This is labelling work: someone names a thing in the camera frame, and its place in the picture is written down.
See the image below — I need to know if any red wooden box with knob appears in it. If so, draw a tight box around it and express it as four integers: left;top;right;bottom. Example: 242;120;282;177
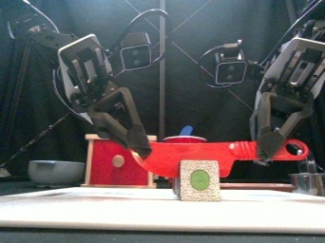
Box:
81;133;159;189

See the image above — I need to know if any white cutting board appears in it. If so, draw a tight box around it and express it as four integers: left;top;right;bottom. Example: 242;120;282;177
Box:
0;185;325;235

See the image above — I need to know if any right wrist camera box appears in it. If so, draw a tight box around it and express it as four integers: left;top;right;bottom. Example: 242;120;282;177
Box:
212;40;248;86

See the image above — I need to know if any red lid with blue handle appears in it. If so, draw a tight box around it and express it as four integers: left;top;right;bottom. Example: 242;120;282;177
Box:
162;124;210;144

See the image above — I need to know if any black camera cable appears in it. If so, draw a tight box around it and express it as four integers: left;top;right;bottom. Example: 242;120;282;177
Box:
107;8;170;65
196;45;222;90

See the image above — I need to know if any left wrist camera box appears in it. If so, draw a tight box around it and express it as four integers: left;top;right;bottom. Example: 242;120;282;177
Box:
117;31;153;71

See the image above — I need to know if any black left camera cable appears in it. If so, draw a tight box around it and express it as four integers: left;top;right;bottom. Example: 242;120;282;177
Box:
107;8;170;65

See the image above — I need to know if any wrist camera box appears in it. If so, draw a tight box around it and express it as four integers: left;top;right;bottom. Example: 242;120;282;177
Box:
117;31;153;71
212;40;248;86

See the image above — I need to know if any brown wooden strip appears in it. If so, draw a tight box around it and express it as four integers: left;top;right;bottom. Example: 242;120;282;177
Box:
218;182;295;193

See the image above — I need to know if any red plastic toy knife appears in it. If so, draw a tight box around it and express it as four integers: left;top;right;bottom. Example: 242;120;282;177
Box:
129;138;311;179

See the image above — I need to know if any grey bowl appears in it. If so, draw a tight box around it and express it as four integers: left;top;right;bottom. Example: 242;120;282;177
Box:
26;159;87;186

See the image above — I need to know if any metal cup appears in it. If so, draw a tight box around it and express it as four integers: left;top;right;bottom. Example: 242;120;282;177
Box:
287;172;325;196

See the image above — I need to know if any vertical metal frame pole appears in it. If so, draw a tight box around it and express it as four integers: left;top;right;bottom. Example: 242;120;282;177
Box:
158;0;167;142

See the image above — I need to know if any thick toy sushi roll piece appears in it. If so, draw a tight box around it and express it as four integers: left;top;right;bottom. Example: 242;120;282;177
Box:
178;159;222;202

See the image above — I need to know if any black right camera cable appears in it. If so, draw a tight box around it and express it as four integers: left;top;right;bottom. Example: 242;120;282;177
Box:
196;45;222;90

